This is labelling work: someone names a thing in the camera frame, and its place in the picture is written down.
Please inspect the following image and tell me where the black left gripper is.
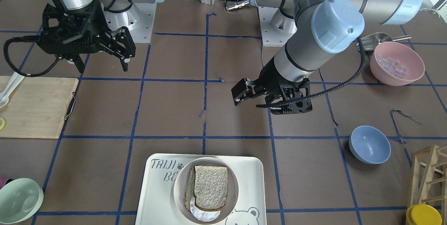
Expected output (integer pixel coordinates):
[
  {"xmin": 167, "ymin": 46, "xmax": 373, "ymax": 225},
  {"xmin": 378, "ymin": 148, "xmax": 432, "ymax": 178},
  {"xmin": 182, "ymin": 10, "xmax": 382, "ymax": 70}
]
[{"xmin": 231, "ymin": 61, "xmax": 313, "ymax": 115}]

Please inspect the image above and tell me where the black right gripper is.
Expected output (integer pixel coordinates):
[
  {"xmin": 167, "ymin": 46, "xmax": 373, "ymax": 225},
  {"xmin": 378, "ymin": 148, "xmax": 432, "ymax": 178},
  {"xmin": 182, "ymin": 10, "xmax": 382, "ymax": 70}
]
[{"xmin": 37, "ymin": 0, "xmax": 136, "ymax": 73}]

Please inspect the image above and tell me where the white bread slice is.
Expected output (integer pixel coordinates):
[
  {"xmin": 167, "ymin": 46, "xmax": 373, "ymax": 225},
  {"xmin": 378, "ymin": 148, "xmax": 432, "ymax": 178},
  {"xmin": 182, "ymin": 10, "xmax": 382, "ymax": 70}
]
[{"xmin": 193, "ymin": 165, "xmax": 229, "ymax": 212}]

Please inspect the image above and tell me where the white round plate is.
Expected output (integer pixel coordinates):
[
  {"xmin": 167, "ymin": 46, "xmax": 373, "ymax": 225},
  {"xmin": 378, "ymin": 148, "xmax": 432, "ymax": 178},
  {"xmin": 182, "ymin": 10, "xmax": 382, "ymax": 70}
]
[{"xmin": 173, "ymin": 157, "xmax": 239, "ymax": 225}]

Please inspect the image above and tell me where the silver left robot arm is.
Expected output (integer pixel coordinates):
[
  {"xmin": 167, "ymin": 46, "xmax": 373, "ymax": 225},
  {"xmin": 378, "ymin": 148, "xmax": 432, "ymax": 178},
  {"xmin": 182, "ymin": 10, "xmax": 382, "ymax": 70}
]
[{"xmin": 231, "ymin": 0, "xmax": 423, "ymax": 115}]

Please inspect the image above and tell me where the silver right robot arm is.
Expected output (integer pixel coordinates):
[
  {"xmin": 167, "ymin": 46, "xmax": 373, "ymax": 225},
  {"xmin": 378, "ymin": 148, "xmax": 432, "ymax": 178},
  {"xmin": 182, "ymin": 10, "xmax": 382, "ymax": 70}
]
[{"xmin": 36, "ymin": 0, "xmax": 164, "ymax": 73}]

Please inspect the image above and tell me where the bread slice under egg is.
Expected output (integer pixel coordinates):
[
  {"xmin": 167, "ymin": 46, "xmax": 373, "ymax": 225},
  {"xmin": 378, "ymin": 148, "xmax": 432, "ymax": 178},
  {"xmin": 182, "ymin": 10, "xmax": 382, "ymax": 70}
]
[{"xmin": 185, "ymin": 166, "xmax": 195, "ymax": 205}]

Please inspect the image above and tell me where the wooden cutting board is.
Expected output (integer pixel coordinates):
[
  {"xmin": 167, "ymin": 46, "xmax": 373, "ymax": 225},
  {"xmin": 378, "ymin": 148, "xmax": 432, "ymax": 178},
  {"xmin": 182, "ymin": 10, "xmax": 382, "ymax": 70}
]
[{"xmin": 0, "ymin": 77, "xmax": 79, "ymax": 139}]

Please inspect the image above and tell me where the white plastic spoon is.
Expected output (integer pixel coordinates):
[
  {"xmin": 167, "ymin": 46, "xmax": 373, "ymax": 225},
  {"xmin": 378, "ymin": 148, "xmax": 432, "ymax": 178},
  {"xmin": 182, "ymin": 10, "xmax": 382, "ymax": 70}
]
[{"xmin": 0, "ymin": 72, "xmax": 24, "ymax": 108}]

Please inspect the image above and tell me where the lemon half slice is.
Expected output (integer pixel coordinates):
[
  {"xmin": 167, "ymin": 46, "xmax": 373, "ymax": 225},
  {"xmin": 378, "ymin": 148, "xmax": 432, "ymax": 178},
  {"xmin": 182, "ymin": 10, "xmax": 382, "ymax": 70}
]
[{"xmin": 0, "ymin": 117, "xmax": 6, "ymax": 131}]

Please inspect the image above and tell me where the fried egg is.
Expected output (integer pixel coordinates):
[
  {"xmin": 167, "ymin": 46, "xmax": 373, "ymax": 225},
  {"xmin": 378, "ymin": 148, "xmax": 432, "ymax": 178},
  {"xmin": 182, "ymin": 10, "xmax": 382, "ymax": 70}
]
[{"xmin": 190, "ymin": 197, "xmax": 221, "ymax": 222}]

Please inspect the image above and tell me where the metal scoop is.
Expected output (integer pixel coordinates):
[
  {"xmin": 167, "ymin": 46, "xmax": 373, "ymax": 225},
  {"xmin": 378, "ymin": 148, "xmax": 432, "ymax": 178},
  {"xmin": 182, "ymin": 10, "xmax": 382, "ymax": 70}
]
[{"xmin": 360, "ymin": 32, "xmax": 412, "ymax": 52}]

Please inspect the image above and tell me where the blue bowl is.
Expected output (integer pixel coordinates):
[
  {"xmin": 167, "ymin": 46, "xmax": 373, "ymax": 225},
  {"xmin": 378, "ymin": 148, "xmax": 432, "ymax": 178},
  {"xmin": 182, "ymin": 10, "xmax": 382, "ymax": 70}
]
[{"xmin": 349, "ymin": 126, "xmax": 391, "ymax": 165}]

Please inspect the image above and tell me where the cream bear serving tray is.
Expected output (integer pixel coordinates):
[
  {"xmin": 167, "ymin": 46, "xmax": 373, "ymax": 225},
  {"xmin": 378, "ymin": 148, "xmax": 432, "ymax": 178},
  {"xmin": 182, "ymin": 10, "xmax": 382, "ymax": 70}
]
[{"xmin": 135, "ymin": 153, "xmax": 267, "ymax": 225}]

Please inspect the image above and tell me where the pink bowl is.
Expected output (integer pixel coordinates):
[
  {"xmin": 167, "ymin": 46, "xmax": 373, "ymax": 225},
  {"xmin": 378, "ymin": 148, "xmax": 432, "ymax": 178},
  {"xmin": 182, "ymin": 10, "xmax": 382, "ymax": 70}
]
[{"xmin": 370, "ymin": 42, "xmax": 426, "ymax": 86}]

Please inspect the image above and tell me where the mint green bowl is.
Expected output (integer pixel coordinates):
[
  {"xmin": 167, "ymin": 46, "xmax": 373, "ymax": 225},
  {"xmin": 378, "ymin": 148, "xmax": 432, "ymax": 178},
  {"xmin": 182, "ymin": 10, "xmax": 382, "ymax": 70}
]
[{"xmin": 0, "ymin": 178, "xmax": 44, "ymax": 224}]

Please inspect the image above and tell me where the wooden dish rack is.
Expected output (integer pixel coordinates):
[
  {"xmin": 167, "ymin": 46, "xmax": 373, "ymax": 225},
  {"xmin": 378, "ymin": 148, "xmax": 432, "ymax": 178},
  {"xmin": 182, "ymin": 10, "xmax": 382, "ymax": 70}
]
[{"xmin": 408, "ymin": 145, "xmax": 447, "ymax": 219}]

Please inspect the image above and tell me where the yellow cup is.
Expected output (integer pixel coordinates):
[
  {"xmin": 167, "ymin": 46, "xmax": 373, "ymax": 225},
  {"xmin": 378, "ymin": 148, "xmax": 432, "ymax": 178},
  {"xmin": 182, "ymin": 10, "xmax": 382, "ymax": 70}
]
[{"xmin": 406, "ymin": 204, "xmax": 442, "ymax": 225}]

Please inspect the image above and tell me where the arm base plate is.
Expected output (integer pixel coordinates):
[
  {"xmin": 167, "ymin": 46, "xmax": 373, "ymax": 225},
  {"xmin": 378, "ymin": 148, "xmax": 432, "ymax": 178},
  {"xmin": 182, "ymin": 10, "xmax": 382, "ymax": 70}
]
[
  {"xmin": 258, "ymin": 7, "xmax": 297, "ymax": 47},
  {"xmin": 104, "ymin": 3, "xmax": 157, "ymax": 43}
]

